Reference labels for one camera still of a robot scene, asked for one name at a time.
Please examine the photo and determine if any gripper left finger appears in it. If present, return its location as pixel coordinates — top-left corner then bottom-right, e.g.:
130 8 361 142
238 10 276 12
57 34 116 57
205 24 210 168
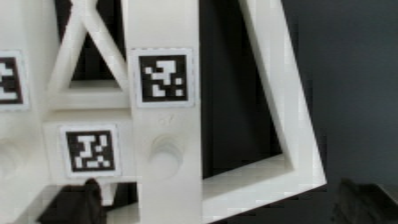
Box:
36 179 139 224

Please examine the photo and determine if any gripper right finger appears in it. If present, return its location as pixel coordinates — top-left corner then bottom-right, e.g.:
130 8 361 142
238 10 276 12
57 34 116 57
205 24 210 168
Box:
333 179 398 224

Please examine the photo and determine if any white chair seat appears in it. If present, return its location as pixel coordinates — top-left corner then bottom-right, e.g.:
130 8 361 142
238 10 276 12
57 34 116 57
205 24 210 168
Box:
43 0 329 224

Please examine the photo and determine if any white chair back frame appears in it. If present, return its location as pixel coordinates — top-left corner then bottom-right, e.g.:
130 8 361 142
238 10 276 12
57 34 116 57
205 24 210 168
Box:
0 0 203 224

